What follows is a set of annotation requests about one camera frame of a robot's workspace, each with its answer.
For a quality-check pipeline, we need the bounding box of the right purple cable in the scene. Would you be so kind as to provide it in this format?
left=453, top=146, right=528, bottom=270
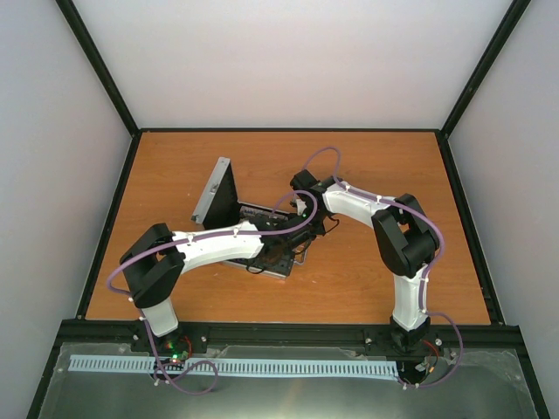
left=301, top=147, right=465, bottom=389

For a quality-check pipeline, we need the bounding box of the light blue cable duct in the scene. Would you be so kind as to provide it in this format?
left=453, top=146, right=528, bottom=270
left=67, top=354, right=398, bottom=381

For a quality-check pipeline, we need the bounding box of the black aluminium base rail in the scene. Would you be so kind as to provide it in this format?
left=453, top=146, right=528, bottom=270
left=59, top=319, right=523, bottom=360

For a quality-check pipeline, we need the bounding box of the left black frame post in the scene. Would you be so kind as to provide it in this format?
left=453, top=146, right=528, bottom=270
left=55, top=0, right=140, bottom=136

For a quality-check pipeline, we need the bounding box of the black table edge frame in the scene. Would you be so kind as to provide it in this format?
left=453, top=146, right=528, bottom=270
left=78, top=128, right=502, bottom=326

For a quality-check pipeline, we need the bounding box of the black frame post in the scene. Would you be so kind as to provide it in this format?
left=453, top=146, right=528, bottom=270
left=440, top=0, right=531, bottom=140
left=55, top=0, right=140, bottom=136

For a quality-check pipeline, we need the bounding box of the right black frame post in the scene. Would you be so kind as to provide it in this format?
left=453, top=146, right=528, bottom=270
left=440, top=0, right=531, bottom=140

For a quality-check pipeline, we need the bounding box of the aluminium poker case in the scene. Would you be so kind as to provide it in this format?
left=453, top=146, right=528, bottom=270
left=190, top=157, right=307, bottom=279

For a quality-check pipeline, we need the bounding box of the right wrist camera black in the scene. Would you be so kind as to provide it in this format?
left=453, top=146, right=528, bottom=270
left=290, top=169, right=324, bottom=195

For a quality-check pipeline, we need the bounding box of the green led circuit board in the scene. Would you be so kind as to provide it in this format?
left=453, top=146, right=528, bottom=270
left=164, top=336, right=193, bottom=364

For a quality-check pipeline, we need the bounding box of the upper poker chip row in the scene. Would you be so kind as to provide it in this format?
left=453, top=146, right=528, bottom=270
left=239, top=206, right=288, bottom=220

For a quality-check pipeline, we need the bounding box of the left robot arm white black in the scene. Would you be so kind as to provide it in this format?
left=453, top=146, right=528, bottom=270
left=119, top=219, right=310, bottom=352

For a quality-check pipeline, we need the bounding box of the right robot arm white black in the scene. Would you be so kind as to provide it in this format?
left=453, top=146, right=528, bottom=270
left=290, top=170, right=442, bottom=354

